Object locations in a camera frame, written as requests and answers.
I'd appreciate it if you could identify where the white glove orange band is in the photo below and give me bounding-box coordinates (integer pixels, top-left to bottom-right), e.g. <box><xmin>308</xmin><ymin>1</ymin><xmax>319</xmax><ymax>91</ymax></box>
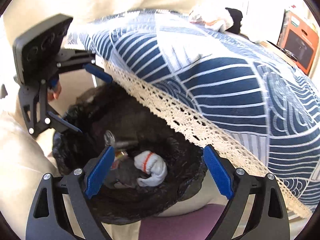
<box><xmin>134</xmin><ymin>151</ymin><xmax>168</xmax><ymax>187</ymax></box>

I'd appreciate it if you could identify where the black sock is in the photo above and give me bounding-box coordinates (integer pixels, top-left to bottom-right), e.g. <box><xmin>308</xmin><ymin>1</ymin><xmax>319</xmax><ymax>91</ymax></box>
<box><xmin>226</xmin><ymin>8</ymin><xmax>243</xmax><ymax>35</ymax></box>

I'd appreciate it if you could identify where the black trash bag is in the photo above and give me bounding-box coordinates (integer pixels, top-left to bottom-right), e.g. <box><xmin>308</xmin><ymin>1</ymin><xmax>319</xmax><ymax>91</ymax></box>
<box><xmin>52</xmin><ymin>82</ymin><xmax>207</xmax><ymax>225</ymax></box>

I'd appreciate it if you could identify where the person left hand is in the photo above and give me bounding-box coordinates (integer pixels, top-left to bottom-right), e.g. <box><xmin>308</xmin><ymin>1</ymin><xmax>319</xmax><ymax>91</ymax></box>
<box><xmin>47</xmin><ymin>81</ymin><xmax>62</xmax><ymax>102</ymax></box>

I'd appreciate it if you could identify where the purple seat cushion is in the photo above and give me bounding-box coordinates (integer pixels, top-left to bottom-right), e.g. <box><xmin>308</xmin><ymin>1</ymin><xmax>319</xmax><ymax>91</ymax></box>
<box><xmin>138</xmin><ymin>204</ymin><xmax>225</xmax><ymax>240</ymax></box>

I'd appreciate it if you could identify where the blue white patterned tablecloth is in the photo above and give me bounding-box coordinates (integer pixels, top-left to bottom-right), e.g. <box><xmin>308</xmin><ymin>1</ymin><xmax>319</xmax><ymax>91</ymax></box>
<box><xmin>66</xmin><ymin>10</ymin><xmax>319</xmax><ymax>217</ymax></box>

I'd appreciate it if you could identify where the orange Philips box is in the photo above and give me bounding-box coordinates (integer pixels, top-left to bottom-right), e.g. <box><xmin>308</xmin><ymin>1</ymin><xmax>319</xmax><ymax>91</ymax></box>
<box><xmin>277</xmin><ymin>10</ymin><xmax>319</xmax><ymax>75</ymax></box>

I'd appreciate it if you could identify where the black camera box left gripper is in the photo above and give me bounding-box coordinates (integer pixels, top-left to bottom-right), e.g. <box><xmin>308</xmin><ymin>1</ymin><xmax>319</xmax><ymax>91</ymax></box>
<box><xmin>12</xmin><ymin>14</ymin><xmax>73</xmax><ymax>85</ymax></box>

